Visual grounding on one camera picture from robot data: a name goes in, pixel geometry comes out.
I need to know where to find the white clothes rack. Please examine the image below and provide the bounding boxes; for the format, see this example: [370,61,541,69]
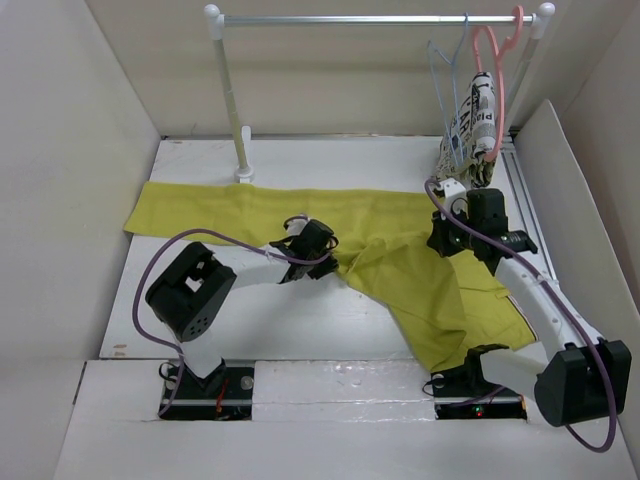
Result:
[203,2,556,181]

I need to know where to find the aluminium side rail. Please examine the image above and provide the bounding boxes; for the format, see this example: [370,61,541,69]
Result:
[501,134,557,280]

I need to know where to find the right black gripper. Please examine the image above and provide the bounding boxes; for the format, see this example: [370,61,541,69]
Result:
[428,203,481,257]

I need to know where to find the pink plastic hanger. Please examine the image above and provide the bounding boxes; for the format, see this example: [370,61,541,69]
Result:
[472,5,525,163]

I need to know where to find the light blue wire hanger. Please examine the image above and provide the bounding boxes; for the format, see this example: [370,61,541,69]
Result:
[426,13,470,167]

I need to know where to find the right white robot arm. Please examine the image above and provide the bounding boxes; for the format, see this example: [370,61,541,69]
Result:
[425,179,632,427]

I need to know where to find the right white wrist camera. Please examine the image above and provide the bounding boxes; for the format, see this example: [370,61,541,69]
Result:
[435,178,467,214]

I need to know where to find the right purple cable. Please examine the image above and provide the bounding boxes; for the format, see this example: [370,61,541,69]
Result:
[423,177,619,454]

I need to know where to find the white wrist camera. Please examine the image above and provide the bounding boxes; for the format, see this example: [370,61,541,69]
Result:
[283,214,311,237]
[435,178,467,214]

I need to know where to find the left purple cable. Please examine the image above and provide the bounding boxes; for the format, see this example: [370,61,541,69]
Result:
[133,213,335,416]

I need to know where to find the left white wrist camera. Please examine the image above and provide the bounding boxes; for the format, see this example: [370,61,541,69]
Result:
[283,214,311,237]

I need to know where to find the white foam block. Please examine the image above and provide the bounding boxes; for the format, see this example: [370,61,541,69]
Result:
[252,360,435,423]

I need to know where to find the newspaper print garment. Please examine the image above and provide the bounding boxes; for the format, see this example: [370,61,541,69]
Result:
[435,72,497,189]

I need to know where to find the yellow trousers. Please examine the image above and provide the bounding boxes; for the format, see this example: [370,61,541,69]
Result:
[124,182,536,370]

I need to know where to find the purple cable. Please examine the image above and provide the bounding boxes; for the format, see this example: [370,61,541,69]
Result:
[423,177,619,454]
[133,213,335,416]

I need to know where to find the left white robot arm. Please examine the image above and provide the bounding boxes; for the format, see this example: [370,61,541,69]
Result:
[132,215,339,397]

